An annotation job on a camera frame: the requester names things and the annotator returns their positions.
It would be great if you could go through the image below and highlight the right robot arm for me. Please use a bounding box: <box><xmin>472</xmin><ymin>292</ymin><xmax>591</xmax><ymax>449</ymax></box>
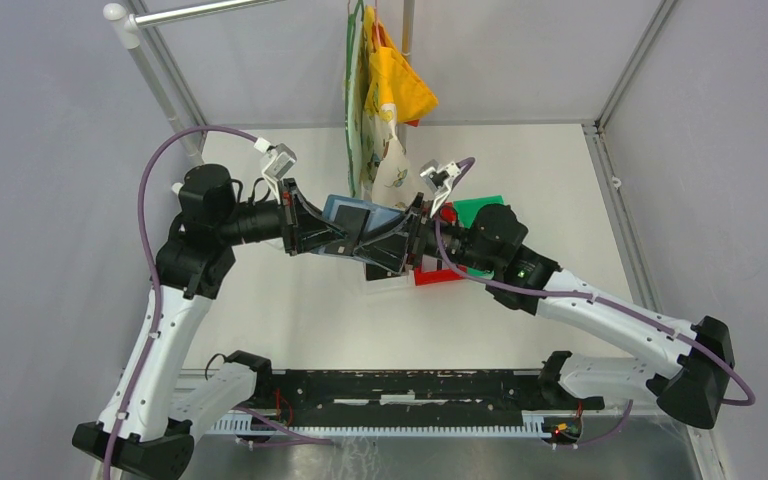
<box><xmin>352</xmin><ymin>199</ymin><xmax>738</xmax><ymax>430</ymax></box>

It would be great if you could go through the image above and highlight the white clothes rack pole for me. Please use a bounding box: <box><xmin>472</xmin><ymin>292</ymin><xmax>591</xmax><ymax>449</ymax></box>
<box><xmin>103</xmin><ymin>1</ymin><xmax>262</xmax><ymax>164</ymax></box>

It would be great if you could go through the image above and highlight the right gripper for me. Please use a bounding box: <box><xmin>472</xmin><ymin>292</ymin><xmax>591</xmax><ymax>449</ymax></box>
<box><xmin>354</xmin><ymin>191</ymin><xmax>498</xmax><ymax>273</ymax></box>

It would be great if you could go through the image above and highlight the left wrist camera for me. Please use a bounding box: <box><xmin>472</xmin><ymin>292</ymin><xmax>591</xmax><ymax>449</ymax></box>
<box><xmin>254</xmin><ymin>137</ymin><xmax>297</xmax><ymax>198</ymax></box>

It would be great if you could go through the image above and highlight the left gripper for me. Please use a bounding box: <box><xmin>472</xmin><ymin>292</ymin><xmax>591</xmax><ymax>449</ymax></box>
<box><xmin>219</xmin><ymin>178</ymin><xmax>351</xmax><ymax>256</ymax></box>

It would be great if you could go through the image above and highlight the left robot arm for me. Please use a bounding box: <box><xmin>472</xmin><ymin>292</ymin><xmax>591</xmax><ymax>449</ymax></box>
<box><xmin>72</xmin><ymin>164</ymin><xmax>355</xmax><ymax>479</ymax></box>

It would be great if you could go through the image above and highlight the hanging patterned cloth bag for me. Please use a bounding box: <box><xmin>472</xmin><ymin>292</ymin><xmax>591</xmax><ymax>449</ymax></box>
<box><xmin>343</xmin><ymin>1</ymin><xmax>416</xmax><ymax>209</ymax></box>

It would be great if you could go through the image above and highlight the white cable duct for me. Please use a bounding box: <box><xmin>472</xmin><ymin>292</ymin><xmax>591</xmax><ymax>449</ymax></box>
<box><xmin>198</xmin><ymin>413</ymin><xmax>584</xmax><ymax>439</ymax></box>

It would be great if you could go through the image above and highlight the green bin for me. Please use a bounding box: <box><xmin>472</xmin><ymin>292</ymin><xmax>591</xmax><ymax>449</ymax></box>
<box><xmin>453</xmin><ymin>195</ymin><xmax>504</xmax><ymax>228</ymax></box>

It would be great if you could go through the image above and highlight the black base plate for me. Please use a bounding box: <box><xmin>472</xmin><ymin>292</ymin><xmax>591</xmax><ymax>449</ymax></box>
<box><xmin>242</xmin><ymin>369</ymin><xmax>605</xmax><ymax>427</ymax></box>

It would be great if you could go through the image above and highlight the vertical rack pole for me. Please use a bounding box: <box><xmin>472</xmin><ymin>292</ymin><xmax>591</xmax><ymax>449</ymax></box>
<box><xmin>397</xmin><ymin>0</ymin><xmax>417</xmax><ymax>160</ymax></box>

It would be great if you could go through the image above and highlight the white bin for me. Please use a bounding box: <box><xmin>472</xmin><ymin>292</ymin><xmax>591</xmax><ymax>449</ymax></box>
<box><xmin>364</xmin><ymin>264</ymin><xmax>410</xmax><ymax>282</ymax></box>

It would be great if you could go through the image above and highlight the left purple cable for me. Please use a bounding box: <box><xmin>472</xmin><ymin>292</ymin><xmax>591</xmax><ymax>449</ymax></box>
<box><xmin>101</xmin><ymin>125</ymin><xmax>332</xmax><ymax>480</ymax></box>

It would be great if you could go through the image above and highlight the blue card holder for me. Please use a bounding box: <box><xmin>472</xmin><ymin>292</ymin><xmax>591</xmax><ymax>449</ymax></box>
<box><xmin>314</xmin><ymin>194</ymin><xmax>403</xmax><ymax>256</ymax></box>

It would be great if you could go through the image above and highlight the black card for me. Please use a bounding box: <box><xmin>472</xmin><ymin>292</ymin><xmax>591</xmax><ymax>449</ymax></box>
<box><xmin>333</xmin><ymin>204</ymin><xmax>370</xmax><ymax>244</ymax></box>

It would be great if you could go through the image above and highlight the yellow cloth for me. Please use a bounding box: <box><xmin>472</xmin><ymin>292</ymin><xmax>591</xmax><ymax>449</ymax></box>
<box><xmin>363</xmin><ymin>6</ymin><xmax>439</xmax><ymax>125</ymax></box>

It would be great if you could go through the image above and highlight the red bin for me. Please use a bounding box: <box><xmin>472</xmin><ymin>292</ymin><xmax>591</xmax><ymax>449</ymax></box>
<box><xmin>413</xmin><ymin>202</ymin><xmax>462</xmax><ymax>287</ymax></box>

